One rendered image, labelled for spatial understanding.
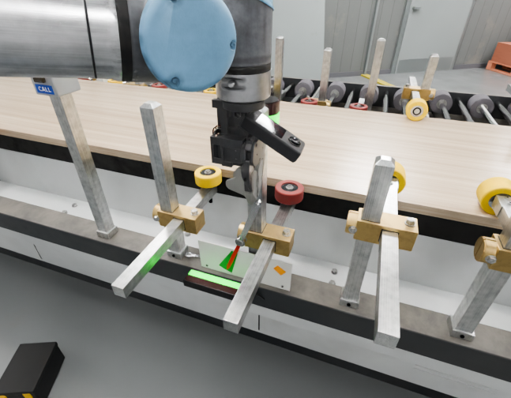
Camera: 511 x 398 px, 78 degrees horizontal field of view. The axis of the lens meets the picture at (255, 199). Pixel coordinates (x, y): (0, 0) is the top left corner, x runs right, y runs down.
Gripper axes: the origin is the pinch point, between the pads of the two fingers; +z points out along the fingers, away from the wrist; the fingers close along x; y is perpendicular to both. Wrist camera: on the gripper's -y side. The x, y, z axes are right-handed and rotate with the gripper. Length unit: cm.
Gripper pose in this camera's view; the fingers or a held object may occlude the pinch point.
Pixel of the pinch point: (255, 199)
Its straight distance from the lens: 63.4
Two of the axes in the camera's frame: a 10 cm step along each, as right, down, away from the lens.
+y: -9.4, -1.9, 2.8
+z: 0.0, 8.2, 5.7
